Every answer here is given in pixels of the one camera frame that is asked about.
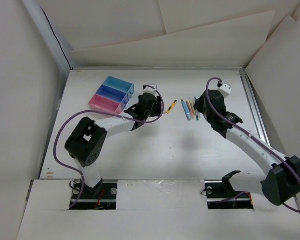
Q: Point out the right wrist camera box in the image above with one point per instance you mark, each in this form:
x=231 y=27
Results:
x=225 y=89

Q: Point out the light blue drawer box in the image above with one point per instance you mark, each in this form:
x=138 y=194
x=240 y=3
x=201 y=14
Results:
x=120 y=85

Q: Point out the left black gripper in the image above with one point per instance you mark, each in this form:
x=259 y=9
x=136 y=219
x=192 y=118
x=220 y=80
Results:
x=156 y=105

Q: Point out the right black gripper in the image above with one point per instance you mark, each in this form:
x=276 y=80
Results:
x=199 y=105

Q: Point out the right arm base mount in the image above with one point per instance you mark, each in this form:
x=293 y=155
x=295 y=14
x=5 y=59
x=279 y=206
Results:
x=220 y=195

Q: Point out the dark blue drawer box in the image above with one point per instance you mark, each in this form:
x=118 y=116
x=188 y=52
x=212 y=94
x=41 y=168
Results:
x=113 y=94

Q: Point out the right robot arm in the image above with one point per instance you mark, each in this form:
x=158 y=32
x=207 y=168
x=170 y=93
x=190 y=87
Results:
x=282 y=173

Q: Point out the light blue utility knife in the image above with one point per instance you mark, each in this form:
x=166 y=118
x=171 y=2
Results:
x=186 y=110

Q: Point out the pink drawer box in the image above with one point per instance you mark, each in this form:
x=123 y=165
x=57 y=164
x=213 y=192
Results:
x=104 y=104

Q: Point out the teal blue pen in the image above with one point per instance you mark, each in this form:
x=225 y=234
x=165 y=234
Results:
x=197 y=114

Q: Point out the orange highlighter pen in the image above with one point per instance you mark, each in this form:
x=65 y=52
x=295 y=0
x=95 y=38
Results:
x=190 y=109

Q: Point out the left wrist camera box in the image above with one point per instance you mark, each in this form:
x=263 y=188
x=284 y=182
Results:
x=150 y=89

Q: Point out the yellow highlighter pen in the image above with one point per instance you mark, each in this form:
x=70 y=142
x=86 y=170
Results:
x=192 y=105

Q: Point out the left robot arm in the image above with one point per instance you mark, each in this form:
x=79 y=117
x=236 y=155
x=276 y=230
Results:
x=87 y=139

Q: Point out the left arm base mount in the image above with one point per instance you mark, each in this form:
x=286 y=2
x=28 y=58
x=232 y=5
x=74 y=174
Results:
x=104 y=198

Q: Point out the aluminium rail right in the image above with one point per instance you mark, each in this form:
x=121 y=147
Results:
x=256 y=114

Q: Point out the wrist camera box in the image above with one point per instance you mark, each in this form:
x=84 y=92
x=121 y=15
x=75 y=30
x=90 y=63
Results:
x=150 y=89
x=225 y=89

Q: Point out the yellow utility knife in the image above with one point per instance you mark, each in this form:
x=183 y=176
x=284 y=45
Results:
x=171 y=106

